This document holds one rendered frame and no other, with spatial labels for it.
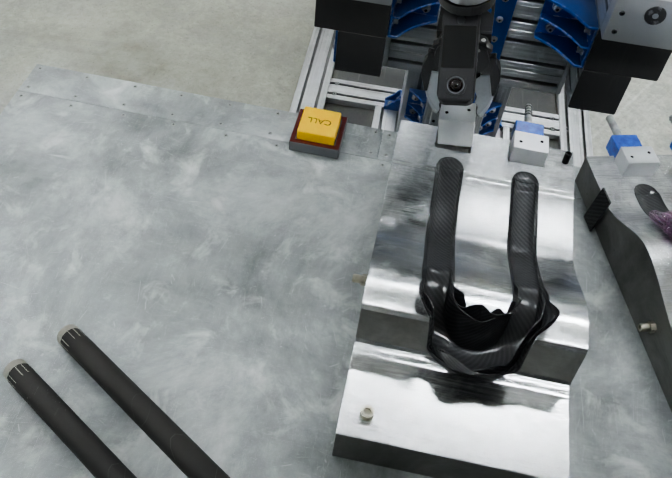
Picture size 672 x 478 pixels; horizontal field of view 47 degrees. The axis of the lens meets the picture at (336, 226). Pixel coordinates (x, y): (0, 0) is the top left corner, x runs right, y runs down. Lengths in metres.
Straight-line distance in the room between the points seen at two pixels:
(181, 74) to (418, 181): 1.65
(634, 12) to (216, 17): 1.81
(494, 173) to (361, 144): 0.24
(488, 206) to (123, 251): 0.51
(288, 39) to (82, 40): 0.70
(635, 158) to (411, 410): 0.55
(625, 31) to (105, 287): 0.92
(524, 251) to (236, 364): 0.40
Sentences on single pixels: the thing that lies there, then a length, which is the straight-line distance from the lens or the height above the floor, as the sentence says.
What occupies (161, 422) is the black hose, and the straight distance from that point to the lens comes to 0.87.
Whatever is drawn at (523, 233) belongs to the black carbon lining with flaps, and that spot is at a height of 0.88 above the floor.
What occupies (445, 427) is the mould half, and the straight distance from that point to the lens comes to 0.90.
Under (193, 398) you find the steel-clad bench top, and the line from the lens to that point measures 0.97.
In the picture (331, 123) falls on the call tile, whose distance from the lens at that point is 1.22.
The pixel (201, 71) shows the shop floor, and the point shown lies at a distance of 2.64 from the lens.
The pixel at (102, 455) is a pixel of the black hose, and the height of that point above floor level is 0.86.
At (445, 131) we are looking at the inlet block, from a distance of 1.11.
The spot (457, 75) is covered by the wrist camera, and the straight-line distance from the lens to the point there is 0.96.
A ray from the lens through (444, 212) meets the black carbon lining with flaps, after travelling 1.06.
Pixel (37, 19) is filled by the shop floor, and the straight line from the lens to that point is 2.95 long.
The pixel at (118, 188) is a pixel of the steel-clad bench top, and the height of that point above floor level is 0.80.
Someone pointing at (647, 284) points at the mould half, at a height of 0.87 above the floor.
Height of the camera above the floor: 1.66
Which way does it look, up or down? 50 degrees down
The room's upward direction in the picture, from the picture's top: 7 degrees clockwise
